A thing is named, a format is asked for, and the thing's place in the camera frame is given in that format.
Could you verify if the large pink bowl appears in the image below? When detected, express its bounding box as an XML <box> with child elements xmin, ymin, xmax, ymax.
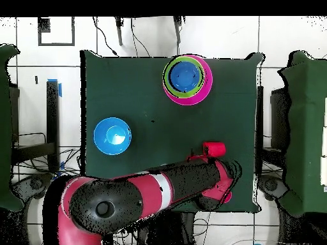
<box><xmin>162</xmin><ymin>54</ymin><xmax>213</xmax><ymax>106</ymax></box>

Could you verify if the small dark blue bowl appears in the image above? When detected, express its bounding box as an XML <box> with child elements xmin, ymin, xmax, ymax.
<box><xmin>169</xmin><ymin>61</ymin><xmax>201</xmax><ymax>93</ymax></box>

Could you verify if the green bowl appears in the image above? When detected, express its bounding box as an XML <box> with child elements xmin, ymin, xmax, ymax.
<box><xmin>163</xmin><ymin>55</ymin><xmax>206</xmax><ymax>99</ymax></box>

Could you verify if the light blue bowl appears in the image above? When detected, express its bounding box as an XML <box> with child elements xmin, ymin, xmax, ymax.
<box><xmin>93</xmin><ymin>117</ymin><xmax>132</xmax><ymax>156</ymax></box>

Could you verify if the dark green table cloth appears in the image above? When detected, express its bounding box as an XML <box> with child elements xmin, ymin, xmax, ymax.
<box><xmin>80</xmin><ymin>50</ymin><xmax>264</xmax><ymax>214</ymax></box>
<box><xmin>277</xmin><ymin>50</ymin><xmax>327</xmax><ymax>218</ymax></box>
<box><xmin>0</xmin><ymin>43</ymin><xmax>24</xmax><ymax>212</ymax></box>

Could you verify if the black stand leg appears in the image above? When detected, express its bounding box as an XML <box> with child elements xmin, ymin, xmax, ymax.
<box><xmin>172</xmin><ymin>17</ymin><xmax>183</xmax><ymax>45</ymax></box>
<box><xmin>114</xmin><ymin>17</ymin><xmax>124</xmax><ymax>47</ymax></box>

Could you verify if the black metal stand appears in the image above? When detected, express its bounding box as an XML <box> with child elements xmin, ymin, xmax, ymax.
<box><xmin>12</xmin><ymin>80</ymin><xmax>60</xmax><ymax>173</ymax></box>

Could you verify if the bundle of cables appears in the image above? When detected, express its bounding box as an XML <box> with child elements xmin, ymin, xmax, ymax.
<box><xmin>12</xmin><ymin>133</ymin><xmax>85</xmax><ymax>179</ymax></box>

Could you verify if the black cable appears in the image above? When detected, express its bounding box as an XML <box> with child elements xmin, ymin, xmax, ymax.
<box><xmin>92</xmin><ymin>17</ymin><xmax>119</xmax><ymax>57</ymax></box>

